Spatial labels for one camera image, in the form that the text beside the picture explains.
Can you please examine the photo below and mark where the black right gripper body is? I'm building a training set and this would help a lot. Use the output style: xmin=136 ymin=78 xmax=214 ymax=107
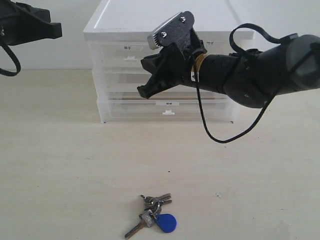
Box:
xmin=151 ymin=11 xmax=207 ymax=90

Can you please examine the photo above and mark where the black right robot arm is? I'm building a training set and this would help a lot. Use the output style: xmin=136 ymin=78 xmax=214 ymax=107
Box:
xmin=137 ymin=11 xmax=320 ymax=109

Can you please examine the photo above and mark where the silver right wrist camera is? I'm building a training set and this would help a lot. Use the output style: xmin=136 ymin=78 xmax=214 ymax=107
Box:
xmin=147 ymin=12 xmax=182 ymax=50

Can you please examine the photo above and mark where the white translucent drawer cabinet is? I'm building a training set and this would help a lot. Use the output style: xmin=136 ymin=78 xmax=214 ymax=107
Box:
xmin=82 ymin=0 xmax=256 ymax=124

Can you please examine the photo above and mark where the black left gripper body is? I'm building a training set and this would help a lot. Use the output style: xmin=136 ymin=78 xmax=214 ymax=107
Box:
xmin=0 ymin=0 xmax=62 ymax=46

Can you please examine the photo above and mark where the key bunch with blue fob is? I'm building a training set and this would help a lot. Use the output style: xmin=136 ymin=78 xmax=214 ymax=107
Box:
xmin=124 ymin=193 xmax=178 ymax=240

